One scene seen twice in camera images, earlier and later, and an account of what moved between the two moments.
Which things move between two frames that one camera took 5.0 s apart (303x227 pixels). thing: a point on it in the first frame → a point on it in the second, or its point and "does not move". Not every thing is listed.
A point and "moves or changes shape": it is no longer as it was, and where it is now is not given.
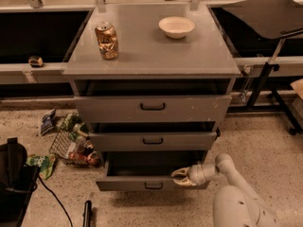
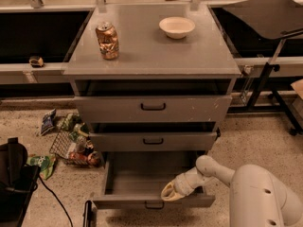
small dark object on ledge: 35,61 does not move
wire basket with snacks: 71,141 does not move
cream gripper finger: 183,170 → 169,190
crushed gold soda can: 107,40 does not move
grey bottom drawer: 149,171 moves or changes shape
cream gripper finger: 184,182 → 175,196
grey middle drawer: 148,142 does not move
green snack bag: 44,164 does not move
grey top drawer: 150,110 does not move
